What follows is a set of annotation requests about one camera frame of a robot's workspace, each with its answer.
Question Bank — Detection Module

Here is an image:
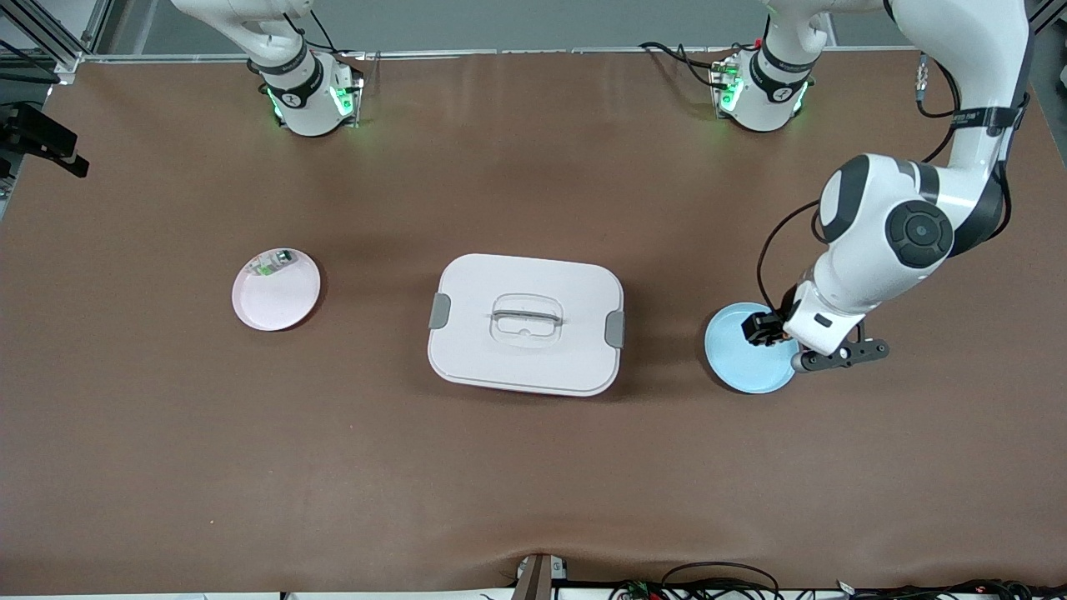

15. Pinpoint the pink round plate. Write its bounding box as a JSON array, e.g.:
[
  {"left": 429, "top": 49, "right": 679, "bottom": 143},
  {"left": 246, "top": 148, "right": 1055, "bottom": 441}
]
[{"left": 232, "top": 247, "right": 322, "bottom": 333}]

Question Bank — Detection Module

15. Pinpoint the black floor cable bundle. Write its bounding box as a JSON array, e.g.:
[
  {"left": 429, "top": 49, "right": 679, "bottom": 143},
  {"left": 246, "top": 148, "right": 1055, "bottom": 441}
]
[{"left": 834, "top": 578, "right": 1067, "bottom": 600}]

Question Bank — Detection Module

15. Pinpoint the black base power cable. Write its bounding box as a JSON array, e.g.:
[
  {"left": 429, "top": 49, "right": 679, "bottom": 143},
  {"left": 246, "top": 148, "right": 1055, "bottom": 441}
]
[{"left": 639, "top": 42, "right": 726, "bottom": 88}]

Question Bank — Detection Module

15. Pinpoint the aluminium table edge rail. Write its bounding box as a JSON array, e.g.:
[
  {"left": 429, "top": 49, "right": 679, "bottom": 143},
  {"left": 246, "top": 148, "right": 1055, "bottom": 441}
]
[{"left": 79, "top": 46, "right": 926, "bottom": 63}]

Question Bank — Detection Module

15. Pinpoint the blue round plate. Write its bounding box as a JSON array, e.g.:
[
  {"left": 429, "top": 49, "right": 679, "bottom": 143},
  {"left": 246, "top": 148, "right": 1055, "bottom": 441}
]
[{"left": 704, "top": 302, "right": 799, "bottom": 394}]

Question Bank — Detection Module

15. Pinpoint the black looped cable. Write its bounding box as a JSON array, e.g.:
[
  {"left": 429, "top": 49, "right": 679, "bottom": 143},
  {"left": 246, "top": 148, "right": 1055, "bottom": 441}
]
[{"left": 661, "top": 562, "right": 782, "bottom": 600}]

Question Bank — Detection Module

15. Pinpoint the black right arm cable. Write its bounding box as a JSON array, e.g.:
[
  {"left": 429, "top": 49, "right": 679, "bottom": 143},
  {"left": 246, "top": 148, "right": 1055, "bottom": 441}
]
[{"left": 283, "top": 8, "right": 338, "bottom": 58}]

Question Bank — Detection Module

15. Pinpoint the white lidded storage box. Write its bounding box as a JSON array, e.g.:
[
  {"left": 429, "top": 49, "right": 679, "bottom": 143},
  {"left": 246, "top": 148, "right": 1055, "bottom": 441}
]
[{"left": 427, "top": 253, "right": 626, "bottom": 398}]

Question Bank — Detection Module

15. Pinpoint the translucent lid handle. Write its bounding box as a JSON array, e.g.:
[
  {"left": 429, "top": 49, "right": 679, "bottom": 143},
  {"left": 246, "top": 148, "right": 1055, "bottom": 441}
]
[{"left": 488, "top": 293, "right": 566, "bottom": 347}]

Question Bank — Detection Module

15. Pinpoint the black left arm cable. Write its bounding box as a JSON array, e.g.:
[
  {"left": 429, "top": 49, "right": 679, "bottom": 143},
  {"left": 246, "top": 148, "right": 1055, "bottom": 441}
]
[{"left": 756, "top": 52, "right": 1033, "bottom": 313}]

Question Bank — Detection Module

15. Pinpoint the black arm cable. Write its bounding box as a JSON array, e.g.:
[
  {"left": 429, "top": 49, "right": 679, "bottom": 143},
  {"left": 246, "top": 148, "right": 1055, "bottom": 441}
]
[
  {"left": 283, "top": 8, "right": 338, "bottom": 58},
  {"left": 756, "top": 52, "right": 1033, "bottom": 313}
]

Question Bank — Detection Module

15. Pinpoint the metal table edge bracket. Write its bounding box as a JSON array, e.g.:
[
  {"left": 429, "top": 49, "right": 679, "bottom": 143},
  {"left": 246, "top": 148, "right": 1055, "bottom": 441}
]
[{"left": 513, "top": 552, "right": 569, "bottom": 600}]

